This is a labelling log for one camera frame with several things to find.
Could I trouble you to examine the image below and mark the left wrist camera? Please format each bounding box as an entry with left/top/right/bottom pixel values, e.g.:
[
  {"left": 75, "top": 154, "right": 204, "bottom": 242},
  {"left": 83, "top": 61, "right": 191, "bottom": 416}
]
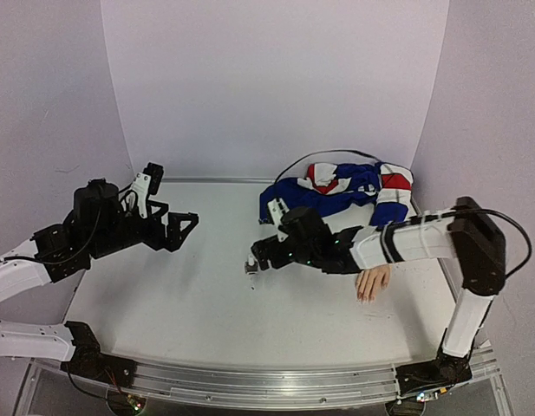
[{"left": 124, "top": 162, "right": 164, "bottom": 219}]

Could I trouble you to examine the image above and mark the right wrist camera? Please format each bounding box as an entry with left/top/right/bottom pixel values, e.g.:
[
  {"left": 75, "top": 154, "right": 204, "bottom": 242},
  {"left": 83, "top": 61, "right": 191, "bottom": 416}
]
[{"left": 267, "top": 198, "right": 289, "bottom": 243}]

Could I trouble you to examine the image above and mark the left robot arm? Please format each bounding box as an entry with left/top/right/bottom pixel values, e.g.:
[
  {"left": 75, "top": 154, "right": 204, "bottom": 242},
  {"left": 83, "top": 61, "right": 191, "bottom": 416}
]
[{"left": 0, "top": 174, "right": 199, "bottom": 379}]

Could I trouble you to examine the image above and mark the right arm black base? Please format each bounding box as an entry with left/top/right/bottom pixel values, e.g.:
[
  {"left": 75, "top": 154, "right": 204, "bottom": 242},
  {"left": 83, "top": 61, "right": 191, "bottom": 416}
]
[{"left": 396, "top": 354, "right": 472, "bottom": 397}]

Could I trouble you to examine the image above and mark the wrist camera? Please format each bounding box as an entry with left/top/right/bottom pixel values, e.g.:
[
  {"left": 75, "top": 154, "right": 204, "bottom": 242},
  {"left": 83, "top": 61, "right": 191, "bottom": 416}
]
[
  {"left": 124, "top": 162, "right": 164, "bottom": 219},
  {"left": 267, "top": 198, "right": 289, "bottom": 243}
]

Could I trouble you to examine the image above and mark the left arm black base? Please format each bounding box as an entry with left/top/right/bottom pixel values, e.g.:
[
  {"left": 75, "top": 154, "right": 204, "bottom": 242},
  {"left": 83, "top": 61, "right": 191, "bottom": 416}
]
[{"left": 61, "top": 321, "right": 137, "bottom": 388}]

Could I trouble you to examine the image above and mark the aluminium front rail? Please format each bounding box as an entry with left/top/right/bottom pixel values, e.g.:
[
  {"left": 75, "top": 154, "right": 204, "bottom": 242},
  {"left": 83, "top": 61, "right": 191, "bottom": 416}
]
[{"left": 30, "top": 359, "right": 506, "bottom": 402}]

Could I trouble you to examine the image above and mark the mannequin hand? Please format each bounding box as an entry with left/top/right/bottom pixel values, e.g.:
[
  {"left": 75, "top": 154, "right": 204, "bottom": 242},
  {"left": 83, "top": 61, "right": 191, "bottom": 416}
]
[{"left": 355, "top": 264, "right": 391, "bottom": 302}]

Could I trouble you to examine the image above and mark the blue red white jacket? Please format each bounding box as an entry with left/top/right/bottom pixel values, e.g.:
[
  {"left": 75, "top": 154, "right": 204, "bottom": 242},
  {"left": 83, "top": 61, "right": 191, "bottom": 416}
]
[{"left": 258, "top": 162, "right": 414, "bottom": 227}]

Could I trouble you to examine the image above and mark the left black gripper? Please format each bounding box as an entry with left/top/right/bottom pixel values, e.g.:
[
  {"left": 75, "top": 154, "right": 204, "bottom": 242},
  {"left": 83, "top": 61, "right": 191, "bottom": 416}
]
[{"left": 90, "top": 199, "right": 199, "bottom": 260}]

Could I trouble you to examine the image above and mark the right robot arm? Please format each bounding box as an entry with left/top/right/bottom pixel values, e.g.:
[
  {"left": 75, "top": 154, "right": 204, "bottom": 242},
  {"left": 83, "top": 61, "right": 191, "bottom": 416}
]
[{"left": 244, "top": 197, "right": 506, "bottom": 358}]

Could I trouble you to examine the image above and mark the dark red nail polish bottle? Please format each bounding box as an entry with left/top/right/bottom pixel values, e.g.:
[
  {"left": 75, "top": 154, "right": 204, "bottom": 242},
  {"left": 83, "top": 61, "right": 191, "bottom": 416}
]
[{"left": 245, "top": 264, "right": 258, "bottom": 275}]

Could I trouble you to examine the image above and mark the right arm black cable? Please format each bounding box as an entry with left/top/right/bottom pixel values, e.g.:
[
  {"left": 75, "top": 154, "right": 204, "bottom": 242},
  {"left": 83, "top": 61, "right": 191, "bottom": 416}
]
[{"left": 273, "top": 149, "right": 532, "bottom": 281}]

